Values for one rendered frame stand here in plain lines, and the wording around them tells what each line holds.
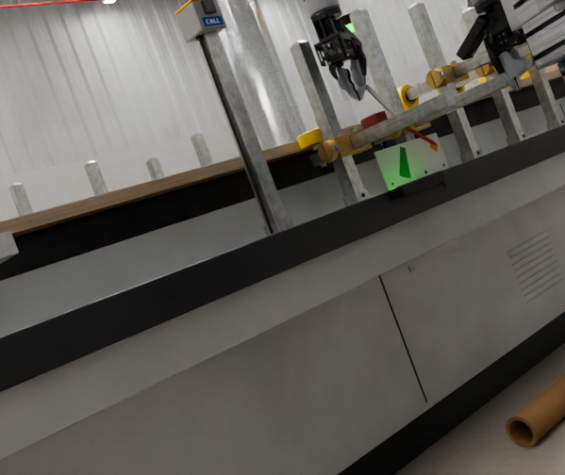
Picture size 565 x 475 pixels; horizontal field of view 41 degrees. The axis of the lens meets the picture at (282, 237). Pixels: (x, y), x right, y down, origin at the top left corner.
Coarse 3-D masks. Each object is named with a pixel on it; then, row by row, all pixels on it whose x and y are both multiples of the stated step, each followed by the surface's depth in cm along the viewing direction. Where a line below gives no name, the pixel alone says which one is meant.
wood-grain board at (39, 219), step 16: (528, 80) 269; (288, 144) 191; (224, 160) 177; (240, 160) 180; (272, 160) 190; (176, 176) 168; (192, 176) 171; (208, 176) 174; (112, 192) 157; (128, 192) 160; (144, 192) 162; (160, 192) 168; (48, 208) 148; (64, 208) 150; (80, 208) 152; (96, 208) 154; (0, 224) 141; (16, 224) 143; (32, 224) 145; (48, 224) 150
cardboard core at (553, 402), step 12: (552, 384) 199; (564, 384) 197; (540, 396) 192; (552, 396) 192; (564, 396) 193; (528, 408) 187; (540, 408) 187; (552, 408) 188; (564, 408) 191; (516, 420) 189; (528, 420) 183; (540, 420) 184; (552, 420) 187; (516, 432) 188; (528, 432) 190; (540, 432) 183; (516, 444) 187; (528, 444) 184
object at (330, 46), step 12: (324, 12) 171; (336, 12) 173; (324, 24) 173; (336, 24) 175; (324, 36) 172; (336, 36) 172; (348, 36) 174; (324, 48) 173; (336, 48) 171; (348, 48) 172; (324, 60) 173; (336, 60) 173
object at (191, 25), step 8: (192, 0) 159; (200, 0) 160; (216, 0) 163; (184, 8) 161; (192, 8) 159; (200, 8) 160; (216, 8) 162; (176, 16) 164; (184, 16) 162; (192, 16) 160; (200, 16) 159; (208, 16) 161; (184, 24) 162; (192, 24) 160; (200, 24) 159; (224, 24) 163; (184, 32) 163; (192, 32) 161; (200, 32) 160; (192, 40) 163
